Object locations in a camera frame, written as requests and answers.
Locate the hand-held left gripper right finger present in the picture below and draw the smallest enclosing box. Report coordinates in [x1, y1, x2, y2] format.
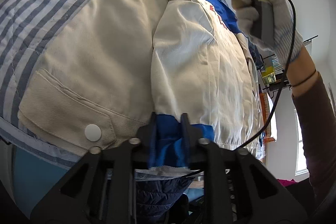
[181, 113, 307, 224]

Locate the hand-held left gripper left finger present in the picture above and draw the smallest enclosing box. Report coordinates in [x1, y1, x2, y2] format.
[30, 112, 158, 224]

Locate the beige and blue jacket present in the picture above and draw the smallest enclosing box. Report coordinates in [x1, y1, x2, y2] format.
[18, 0, 268, 170]

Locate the person's right forearm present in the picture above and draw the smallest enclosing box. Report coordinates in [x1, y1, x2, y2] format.
[285, 46, 336, 198]

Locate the black metal clothes rack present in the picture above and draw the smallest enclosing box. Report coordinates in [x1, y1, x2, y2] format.
[259, 35, 319, 93]

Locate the person's right hand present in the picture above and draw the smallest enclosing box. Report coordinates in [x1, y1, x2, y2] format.
[231, 0, 303, 67]

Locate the yellow box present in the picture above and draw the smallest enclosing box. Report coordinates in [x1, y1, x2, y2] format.
[262, 69, 276, 84]

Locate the dark blue quilted jacket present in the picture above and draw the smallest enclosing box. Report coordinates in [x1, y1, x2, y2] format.
[134, 175, 195, 224]

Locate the window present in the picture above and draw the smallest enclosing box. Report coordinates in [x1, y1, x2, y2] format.
[294, 109, 309, 176]

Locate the blue white striped blanket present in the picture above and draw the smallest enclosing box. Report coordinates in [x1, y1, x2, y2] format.
[0, 0, 163, 169]

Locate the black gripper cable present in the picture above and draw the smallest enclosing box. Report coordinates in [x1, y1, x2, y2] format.
[184, 0, 297, 177]

